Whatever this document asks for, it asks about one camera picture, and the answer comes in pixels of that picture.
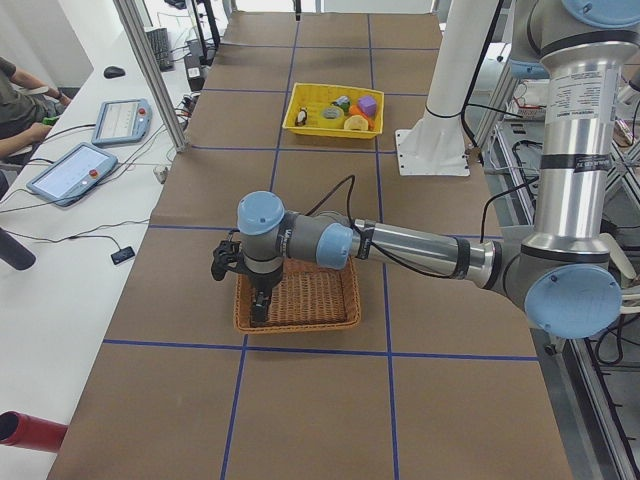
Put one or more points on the upper teach pendant tablet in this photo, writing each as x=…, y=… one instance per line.
x=122, y=122

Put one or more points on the black computer mouse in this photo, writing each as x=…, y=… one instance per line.
x=112, y=72

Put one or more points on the seated person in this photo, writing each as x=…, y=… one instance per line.
x=25, y=102

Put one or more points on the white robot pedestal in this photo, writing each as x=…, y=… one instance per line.
x=435, y=145

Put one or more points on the brown wicker basket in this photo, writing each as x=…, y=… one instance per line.
x=309, y=298

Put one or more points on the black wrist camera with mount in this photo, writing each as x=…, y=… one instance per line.
x=227, y=257

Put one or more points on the yellow plastic basket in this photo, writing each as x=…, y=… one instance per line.
x=315, y=97

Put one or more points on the toy carrot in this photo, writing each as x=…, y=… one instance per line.
x=354, y=110

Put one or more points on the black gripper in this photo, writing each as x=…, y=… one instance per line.
x=263, y=282

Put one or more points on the aluminium frame post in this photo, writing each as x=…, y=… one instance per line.
x=134, y=29

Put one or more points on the red cylinder tube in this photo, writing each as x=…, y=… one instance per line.
x=28, y=432

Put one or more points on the lower teach pendant tablet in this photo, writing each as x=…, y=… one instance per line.
x=72, y=176

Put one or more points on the teach pendant tablet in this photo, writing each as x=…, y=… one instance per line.
x=122, y=122
x=72, y=176

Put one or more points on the small black usb device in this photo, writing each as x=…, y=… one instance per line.
x=122, y=255

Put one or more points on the black keyboard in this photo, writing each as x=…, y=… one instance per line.
x=159, y=42

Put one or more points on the purple foam block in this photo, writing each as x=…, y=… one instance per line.
x=368, y=105

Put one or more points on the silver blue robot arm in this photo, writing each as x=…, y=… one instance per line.
x=559, y=274

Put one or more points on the toy panda figure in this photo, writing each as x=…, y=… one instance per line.
x=301, y=117

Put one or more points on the toy bread slice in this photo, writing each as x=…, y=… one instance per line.
x=356, y=123

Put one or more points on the yellow tape roll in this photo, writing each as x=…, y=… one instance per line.
x=332, y=113

